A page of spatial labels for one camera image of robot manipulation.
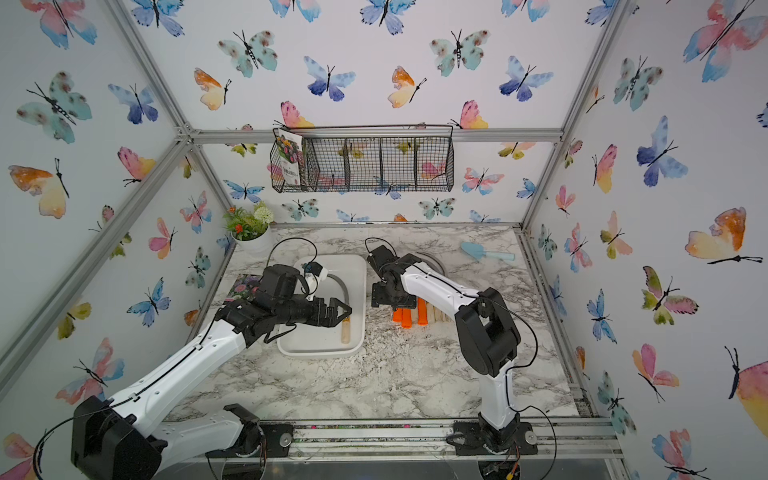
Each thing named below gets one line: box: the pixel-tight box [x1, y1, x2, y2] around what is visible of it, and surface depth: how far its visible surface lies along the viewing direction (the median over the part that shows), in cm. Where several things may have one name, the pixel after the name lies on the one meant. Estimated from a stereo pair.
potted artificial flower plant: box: [223, 201, 274, 249], surface depth 104 cm
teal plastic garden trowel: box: [461, 242, 516, 261], surface depth 113 cm
